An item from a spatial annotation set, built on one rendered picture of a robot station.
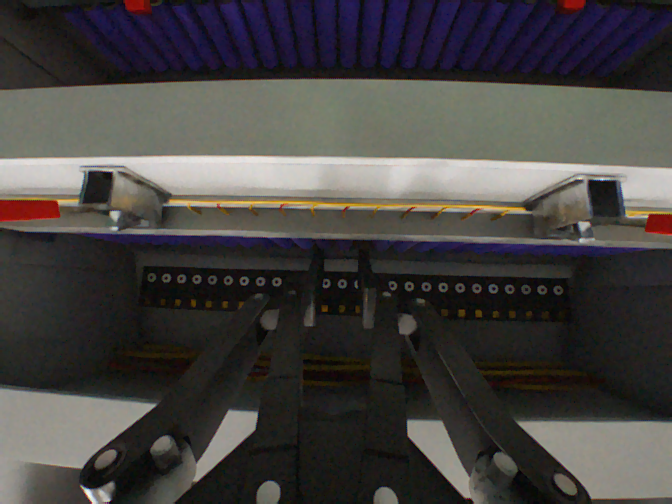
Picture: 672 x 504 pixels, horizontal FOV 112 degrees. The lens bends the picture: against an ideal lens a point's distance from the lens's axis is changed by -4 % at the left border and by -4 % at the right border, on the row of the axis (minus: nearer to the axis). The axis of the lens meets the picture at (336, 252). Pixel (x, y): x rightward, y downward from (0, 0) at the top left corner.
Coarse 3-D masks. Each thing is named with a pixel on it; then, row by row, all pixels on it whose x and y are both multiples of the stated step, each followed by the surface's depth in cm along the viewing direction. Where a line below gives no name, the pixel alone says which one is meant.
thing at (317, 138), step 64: (0, 128) 13; (64, 128) 12; (128, 128) 12; (192, 128) 12; (256, 128) 12; (320, 128) 12; (384, 128) 12; (448, 128) 12; (512, 128) 12; (576, 128) 12; (640, 128) 12; (0, 192) 17; (64, 192) 17; (192, 192) 17; (256, 192) 16; (320, 192) 16; (384, 192) 16; (448, 192) 15; (512, 192) 15; (640, 192) 14; (0, 256) 19; (64, 256) 24; (192, 256) 31; (256, 256) 31; (640, 256) 24
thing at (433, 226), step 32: (0, 224) 18; (32, 224) 18; (64, 224) 18; (96, 224) 18; (192, 224) 17; (224, 224) 17; (256, 224) 17; (288, 224) 17; (320, 224) 17; (352, 224) 17; (384, 224) 17; (416, 224) 17; (448, 224) 17; (480, 224) 17; (512, 224) 17; (608, 224) 16
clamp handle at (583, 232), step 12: (600, 216) 12; (612, 216) 11; (624, 216) 11; (648, 216) 10; (660, 216) 9; (576, 228) 13; (588, 228) 13; (648, 228) 10; (660, 228) 9; (588, 240) 13
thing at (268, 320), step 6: (294, 276) 18; (300, 276) 18; (270, 300) 15; (276, 300) 15; (270, 306) 14; (276, 306) 14; (264, 312) 14; (270, 312) 14; (276, 312) 14; (264, 318) 14; (270, 318) 14; (276, 318) 14; (258, 324) 14; (264, 324) 14; (270, 324) 14; (258, 330) 14; (264, 330) 14
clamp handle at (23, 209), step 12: (0, 204) 9; (12, 204) 9; (24, 204) 9; (36, 204) 10; (48, 204) 10; (60, 204) 11; (72, 204) 11; (84, 204) 12; (96, 204) 12; (0, 216) 9; (12, 216) 9; (24, 216) 9; (36, 216) 10; (48, 216) 10; (60, 216) 11; (108, 216) 14; (120, 216) 14; (108, 228) 14; (120, 228) 14
